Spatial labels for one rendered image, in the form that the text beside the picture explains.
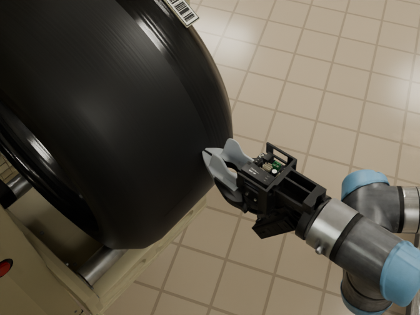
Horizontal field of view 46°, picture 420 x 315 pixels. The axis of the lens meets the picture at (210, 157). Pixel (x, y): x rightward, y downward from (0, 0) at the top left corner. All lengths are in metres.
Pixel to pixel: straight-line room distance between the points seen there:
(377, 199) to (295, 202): 0.17
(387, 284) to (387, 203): 0.18
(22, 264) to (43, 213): 0.31
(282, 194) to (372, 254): 0.14
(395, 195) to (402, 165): 1.59
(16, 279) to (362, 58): 2.16
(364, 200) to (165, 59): 0.37
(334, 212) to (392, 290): 0.12
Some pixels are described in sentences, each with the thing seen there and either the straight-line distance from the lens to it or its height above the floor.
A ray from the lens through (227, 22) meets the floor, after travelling 2.84.
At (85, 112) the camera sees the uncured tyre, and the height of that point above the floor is 1.38.
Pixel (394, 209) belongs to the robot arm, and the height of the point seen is 1.22.
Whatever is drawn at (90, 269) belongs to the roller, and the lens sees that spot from 1.07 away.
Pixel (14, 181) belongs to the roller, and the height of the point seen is 0.92.
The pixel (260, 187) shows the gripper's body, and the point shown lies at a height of 1.32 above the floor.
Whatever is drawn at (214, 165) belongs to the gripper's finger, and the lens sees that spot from 0.75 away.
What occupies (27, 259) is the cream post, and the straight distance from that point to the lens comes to 1.00.
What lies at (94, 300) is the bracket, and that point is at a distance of 1.04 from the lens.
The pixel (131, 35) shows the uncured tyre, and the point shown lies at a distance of 0.72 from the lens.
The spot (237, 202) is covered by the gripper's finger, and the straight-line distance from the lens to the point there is 0.73.
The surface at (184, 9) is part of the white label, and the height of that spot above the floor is 1.39.
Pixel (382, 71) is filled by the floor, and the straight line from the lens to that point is 2.73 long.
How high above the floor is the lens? 1.90
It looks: 57 degrees down
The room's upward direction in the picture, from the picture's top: straight up
